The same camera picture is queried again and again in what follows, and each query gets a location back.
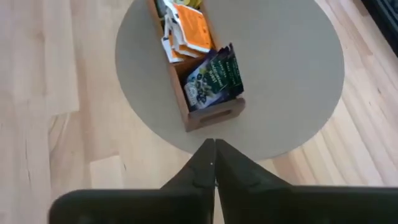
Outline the green yellow tea packet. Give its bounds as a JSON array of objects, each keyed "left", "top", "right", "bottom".
[{"left": 174, "top": 0, "right": 203, "bottom": 9}]

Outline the white orange tea packet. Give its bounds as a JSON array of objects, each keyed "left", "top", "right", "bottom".
[
  {"left": 160, "top": 6, "right": 185, "bottom": 64},
  {"left": 172, "top": 42, "right": 205, "bottom": 59}
]

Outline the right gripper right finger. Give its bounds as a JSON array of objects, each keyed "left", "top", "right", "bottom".
[{"left": 215, "top": 139, "right": 398, "bottom": 224}]

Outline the wooden tea organizer tray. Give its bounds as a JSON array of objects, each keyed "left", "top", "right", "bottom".
[{"left": 146, "top": 0, "right": 246, "bottom": 133}]

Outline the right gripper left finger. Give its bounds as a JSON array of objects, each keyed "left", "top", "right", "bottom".
[{"left": 48, "top": 138, "right": 217, "bottom": 224}]

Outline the round grey mat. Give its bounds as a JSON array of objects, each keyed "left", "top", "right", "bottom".
[{"left": 114, "top": 0, "right": 345, "bottom": 162}]

